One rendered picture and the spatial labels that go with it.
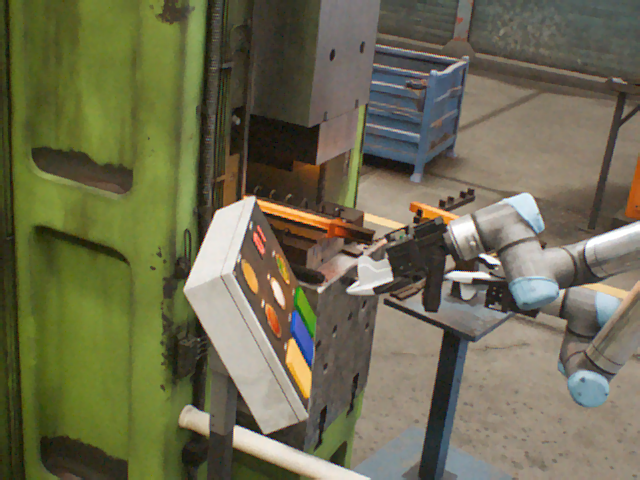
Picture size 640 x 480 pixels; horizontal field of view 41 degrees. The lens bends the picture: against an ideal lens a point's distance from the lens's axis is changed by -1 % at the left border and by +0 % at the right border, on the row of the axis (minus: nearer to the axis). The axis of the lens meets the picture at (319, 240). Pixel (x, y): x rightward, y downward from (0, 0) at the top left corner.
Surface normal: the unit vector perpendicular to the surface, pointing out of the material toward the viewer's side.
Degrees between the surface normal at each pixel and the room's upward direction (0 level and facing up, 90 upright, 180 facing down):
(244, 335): 90
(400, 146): 90
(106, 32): 89
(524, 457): 0
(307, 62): 90
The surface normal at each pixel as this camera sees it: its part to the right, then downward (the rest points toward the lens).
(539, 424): 0.10, -0.92
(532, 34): -0.51, 0.26
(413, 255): -0.04, 0.38
